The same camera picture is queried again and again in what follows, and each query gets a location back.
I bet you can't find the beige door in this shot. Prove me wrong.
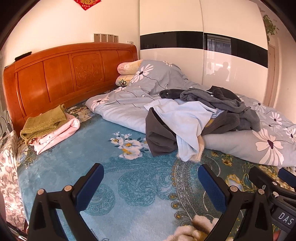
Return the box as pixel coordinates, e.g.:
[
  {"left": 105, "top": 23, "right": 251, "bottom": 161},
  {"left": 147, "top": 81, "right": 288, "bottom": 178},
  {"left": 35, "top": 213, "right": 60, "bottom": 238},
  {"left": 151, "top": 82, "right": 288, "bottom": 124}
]
[{"left": 262, "top": 44, "right": 277, "bottom": 105}]

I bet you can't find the dark brown-grey garment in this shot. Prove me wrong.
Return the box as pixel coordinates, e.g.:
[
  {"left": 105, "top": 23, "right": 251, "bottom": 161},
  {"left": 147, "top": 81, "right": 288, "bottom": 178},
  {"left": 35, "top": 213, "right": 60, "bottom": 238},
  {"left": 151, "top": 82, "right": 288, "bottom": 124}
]
[{"left": 145, "top": 108, "right": 241, "bottom": 157}]

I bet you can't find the red wall decoration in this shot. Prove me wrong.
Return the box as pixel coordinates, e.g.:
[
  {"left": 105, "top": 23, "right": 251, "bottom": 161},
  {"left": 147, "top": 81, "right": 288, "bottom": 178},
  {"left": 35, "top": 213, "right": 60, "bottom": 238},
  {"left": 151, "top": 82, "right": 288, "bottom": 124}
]
[{"left": 74, "top": 0, "right": 102, "bottom": 11}]

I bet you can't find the green plant wall sticker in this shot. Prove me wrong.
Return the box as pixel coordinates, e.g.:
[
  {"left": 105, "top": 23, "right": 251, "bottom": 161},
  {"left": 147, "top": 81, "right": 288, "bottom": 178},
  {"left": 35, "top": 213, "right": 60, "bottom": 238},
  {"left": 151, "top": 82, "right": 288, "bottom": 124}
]
[{"left": 262, "top": 14, "right": 279, "bottom": 42}]

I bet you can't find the orange wooden headboard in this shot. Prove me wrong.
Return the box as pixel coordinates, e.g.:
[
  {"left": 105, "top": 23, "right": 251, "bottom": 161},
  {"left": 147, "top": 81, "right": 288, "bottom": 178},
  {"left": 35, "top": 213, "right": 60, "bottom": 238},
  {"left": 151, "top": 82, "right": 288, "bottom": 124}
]
[{"left": 3, "top": 42, "right": 139, "bottom": 137}]

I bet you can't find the black garment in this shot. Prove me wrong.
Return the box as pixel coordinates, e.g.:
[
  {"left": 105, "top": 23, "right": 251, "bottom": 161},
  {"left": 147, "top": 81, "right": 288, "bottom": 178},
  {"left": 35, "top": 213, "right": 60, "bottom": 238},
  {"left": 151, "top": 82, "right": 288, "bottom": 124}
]
[{"left": 159, "top": 86, "right": 242, "bottom": 102}]

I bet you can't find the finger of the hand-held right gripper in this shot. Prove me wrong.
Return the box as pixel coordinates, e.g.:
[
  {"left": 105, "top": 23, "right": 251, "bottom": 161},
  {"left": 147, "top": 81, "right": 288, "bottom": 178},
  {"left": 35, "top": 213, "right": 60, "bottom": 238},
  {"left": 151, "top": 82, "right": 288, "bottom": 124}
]
[
  {"left": 248, "top": 166, "right": 281, "bottom": 197},
  {"left": 278, "top": 167, "right": 296, "bottom": 193}
]

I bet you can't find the grey-blue daisy print quilt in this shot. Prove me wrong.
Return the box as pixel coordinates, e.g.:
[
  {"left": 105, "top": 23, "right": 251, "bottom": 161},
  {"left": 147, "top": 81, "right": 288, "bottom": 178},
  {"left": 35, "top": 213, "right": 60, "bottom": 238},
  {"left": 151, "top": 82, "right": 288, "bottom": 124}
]
[{"left": 85, "top": 60, "right": 296, "bottom": 167}]

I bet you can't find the cream fluffy cloth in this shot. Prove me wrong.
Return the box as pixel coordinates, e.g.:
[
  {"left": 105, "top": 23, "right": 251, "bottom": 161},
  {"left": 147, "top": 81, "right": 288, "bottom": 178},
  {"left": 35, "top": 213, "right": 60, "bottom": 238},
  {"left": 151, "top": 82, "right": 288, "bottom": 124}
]
[{"left": 165, "top": 214, "right": 219, "bottom": 241}]

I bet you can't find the blue floral bed blanket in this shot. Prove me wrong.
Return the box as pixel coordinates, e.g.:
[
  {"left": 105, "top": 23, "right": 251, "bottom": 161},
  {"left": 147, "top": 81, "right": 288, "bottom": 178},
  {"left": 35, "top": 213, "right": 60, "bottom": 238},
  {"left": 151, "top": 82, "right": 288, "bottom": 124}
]
[{"left": 16, "top": 102, "right": 296, "bottom": 241}]

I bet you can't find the pink floral pillow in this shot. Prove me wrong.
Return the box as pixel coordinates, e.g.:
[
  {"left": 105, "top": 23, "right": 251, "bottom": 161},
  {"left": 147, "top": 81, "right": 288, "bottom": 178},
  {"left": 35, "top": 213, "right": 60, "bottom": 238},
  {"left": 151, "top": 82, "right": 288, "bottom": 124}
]
[{"left": 117, "top": 60, "right": 144, "bottom": 76}]

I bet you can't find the black object on headboard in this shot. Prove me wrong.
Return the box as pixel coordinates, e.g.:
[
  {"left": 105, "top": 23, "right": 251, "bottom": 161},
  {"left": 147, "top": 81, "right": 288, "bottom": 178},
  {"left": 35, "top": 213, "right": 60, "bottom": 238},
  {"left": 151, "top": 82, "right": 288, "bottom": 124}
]
[{"left": 15, "top": 51, "right": 32, "bottom": 61}]

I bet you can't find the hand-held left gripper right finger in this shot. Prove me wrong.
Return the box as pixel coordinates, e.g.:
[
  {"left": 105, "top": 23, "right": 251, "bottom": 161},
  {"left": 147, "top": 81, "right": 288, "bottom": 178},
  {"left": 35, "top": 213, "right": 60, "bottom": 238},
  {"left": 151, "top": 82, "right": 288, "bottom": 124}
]
[{"left": 198, "top": 164, "right": 274, "bottom": 241}]

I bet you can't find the light blue shirt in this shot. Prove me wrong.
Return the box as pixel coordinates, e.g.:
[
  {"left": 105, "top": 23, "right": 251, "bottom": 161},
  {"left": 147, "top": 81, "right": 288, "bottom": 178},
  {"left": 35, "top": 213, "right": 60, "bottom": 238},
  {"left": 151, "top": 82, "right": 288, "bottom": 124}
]
[{"left": 144, "top": 98, "right": 226, "bottom": 162}]

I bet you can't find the floral bed sheet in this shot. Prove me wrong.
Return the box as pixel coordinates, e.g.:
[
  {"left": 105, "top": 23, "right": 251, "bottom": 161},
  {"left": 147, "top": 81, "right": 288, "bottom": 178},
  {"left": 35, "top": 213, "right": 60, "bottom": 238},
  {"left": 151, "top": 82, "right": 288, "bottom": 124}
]
[{"left": 0, "top": 109, "right": 26, "bottom": 230}]

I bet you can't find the folded green knitted sweater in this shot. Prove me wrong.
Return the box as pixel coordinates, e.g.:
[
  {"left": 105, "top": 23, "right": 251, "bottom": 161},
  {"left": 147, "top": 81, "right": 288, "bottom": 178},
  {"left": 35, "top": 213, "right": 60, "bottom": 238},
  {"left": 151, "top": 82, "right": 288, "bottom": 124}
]
[{"left": 20, "top": 104, "right": 67, "bottom": 145}]

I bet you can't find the beige wall switch panel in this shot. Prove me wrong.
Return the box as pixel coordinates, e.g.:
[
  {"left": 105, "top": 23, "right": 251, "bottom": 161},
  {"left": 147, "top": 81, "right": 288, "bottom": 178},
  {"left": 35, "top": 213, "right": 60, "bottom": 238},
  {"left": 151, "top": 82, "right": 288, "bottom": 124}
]
[{"left": 94, "top": 33, "right": 119, "bottom": 43}]

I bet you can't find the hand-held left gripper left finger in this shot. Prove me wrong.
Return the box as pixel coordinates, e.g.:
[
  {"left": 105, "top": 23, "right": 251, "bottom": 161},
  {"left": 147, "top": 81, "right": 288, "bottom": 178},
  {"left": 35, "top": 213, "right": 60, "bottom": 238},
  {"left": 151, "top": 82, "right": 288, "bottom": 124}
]
[{"left": 27, "top": 163, "right": 104, "bottom": 241}]

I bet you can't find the folded pink fleece garment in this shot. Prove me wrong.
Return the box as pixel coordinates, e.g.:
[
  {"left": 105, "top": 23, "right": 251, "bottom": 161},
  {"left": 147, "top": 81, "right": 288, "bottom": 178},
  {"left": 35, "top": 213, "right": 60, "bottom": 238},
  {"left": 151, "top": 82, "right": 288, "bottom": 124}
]
[{"left": 29, "top": 117, "right": 80, "bottom": 155}]

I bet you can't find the white wardrobe with black stripe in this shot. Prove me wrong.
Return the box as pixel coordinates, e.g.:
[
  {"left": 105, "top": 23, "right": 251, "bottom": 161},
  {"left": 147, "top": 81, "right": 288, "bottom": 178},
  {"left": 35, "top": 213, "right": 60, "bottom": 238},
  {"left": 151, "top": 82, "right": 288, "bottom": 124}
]
[{"left": 139, "top": 0, "right": 270, "bottom": 105}]

